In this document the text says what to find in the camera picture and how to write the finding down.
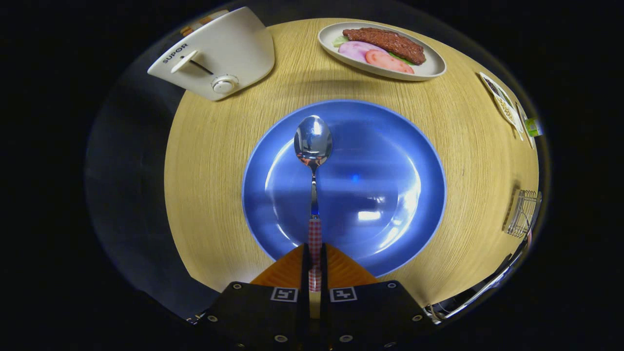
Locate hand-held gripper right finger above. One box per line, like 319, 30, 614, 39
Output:
322, 242, 433, 351

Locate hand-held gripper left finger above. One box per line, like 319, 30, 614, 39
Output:
195, 242, 311, 351

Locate spoon with red checkered handle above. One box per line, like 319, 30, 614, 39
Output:
293, 115, 333, 320

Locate tablet device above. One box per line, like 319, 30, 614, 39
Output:
424, 239, 532, 325

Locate blue round plate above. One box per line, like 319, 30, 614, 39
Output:
242, 99, 447, 278

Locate yellow soybeans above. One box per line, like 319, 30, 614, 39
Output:
495, 95, 515, 122

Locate white divided dish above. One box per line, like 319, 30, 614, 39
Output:
479, 72, 525, 142

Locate red ham slice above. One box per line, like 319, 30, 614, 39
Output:
365, 49, 415, 75

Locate white oval plate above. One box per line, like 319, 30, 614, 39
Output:
318, 21, 447, 81

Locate pale pink ham slice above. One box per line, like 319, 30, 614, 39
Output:
338, 41, 386, 63

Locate white toaster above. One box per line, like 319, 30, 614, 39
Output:
147, 6, 275, 102

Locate green lettuce leaf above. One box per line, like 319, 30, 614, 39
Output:
333, 35, 420, 66

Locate brown meat steak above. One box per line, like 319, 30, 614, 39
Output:
342, 27, 427, 66

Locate brown bread slice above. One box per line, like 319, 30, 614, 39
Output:
180, 19, 215, 36
195, 9, 230, 25

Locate metal wire basket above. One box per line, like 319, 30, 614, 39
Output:
502, 189, 543, 239

